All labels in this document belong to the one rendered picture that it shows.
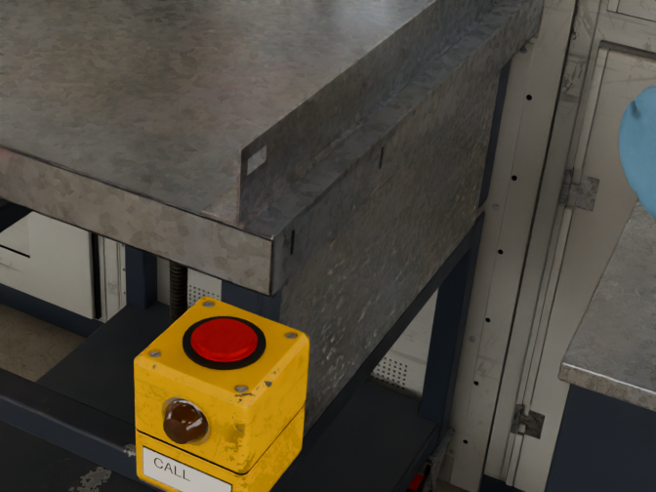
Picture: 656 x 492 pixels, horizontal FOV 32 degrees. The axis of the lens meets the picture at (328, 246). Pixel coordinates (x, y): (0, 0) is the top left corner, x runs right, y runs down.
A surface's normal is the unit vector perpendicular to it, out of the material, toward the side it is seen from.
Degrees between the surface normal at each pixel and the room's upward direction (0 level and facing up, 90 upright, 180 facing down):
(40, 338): 0
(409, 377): 90
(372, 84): 90
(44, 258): 90
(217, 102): 0
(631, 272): 0
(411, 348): 90
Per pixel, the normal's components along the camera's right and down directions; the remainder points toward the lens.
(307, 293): 0.89, 0.30
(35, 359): 0.07, -0.84
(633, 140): -0.86, 0.36
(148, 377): -0.45, 0.46
